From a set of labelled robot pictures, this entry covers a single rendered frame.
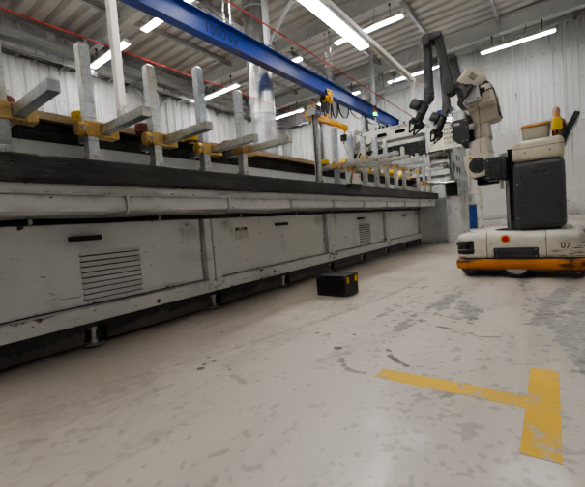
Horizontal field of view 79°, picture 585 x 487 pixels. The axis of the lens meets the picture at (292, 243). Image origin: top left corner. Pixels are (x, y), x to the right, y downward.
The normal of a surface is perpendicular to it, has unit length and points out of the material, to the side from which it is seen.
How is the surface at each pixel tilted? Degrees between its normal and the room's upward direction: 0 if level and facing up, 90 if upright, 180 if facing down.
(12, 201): 90
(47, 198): 90
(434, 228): 90
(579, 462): 0
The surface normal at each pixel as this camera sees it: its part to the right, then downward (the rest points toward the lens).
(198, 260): 0.80, -0.03
